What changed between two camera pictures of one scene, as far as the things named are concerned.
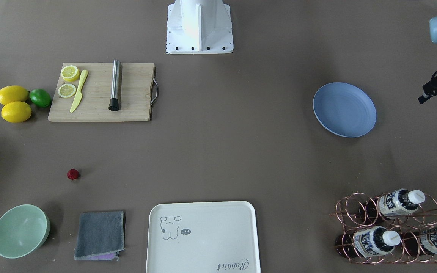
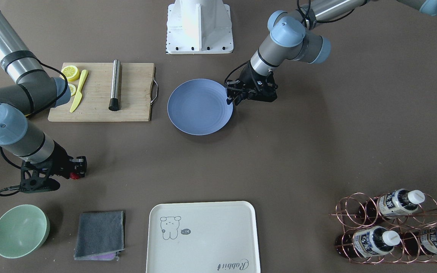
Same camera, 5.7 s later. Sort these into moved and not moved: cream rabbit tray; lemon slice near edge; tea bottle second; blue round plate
Moved: blue round plate
Not moved: tea bottle second; cream rabbit tray; lemon slice near edge
